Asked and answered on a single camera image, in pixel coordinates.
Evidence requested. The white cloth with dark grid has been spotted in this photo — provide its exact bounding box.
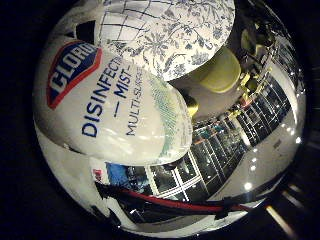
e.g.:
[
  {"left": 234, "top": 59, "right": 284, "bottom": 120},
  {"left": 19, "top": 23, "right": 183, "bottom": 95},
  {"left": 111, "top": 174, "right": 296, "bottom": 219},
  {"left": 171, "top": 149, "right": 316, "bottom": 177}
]
[{"left": 98, "top": 0, "right": 174, "bottom": 46}]

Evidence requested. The metal storage shelf rack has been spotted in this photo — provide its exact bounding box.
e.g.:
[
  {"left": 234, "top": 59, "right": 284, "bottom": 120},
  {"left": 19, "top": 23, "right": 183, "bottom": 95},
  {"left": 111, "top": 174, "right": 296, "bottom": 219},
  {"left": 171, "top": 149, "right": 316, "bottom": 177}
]
[{"left": 146, "top": 66, "right": 295, "bottom": 202}]

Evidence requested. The large yellow-green chair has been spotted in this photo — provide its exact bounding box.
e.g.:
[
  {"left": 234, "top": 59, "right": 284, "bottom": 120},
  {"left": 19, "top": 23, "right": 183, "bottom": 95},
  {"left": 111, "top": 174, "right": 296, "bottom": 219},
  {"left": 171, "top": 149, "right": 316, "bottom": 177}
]
[{"left": 182, "top": 46, "right": 242, "bottom": 118}]

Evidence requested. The black cable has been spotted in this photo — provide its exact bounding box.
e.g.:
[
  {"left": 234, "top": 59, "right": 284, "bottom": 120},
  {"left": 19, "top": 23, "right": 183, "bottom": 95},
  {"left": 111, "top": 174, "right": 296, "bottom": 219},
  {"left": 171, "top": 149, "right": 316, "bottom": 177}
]
[{"left": 94, "top": 181, "right": 268, "bottom": 222}]

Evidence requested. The blue paper sheet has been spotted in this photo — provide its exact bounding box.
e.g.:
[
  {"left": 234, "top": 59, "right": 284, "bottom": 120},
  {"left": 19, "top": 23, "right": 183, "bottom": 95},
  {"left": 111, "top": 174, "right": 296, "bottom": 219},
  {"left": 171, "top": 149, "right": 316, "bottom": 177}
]
[{"left": 105, "top": 162, "right": 130, "bottom": 188}]

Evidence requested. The white disinfecting mist spray bottle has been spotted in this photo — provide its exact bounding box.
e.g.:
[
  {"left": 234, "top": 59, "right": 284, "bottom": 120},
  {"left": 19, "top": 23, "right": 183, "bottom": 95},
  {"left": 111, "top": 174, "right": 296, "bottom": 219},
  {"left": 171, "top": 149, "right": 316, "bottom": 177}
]
[{"left": 32, "top": 19, "right": 194, "bottom": 167}]

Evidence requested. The red cable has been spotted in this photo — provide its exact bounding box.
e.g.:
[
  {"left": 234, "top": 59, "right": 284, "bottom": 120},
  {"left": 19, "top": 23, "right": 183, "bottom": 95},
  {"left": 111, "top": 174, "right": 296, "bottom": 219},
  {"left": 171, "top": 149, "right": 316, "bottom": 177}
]
[{"left": 116, "top": 187, "right": 252, "bottom": 214}]

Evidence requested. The blue floral white tablecloth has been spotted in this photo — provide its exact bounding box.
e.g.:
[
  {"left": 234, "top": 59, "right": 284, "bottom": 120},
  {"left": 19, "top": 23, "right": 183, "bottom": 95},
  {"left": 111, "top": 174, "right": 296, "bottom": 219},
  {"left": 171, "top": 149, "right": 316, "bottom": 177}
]
[{"left": 96, "top": 0, "right": 236, "bottom": 82}]

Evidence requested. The small yellow-green chair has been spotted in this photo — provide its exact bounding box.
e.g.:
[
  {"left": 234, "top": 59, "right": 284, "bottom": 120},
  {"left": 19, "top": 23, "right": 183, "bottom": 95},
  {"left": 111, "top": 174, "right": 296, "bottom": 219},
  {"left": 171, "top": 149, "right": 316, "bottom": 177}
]
[{"left": 240, "top": 28, "right": 265, "bottom": 57}]

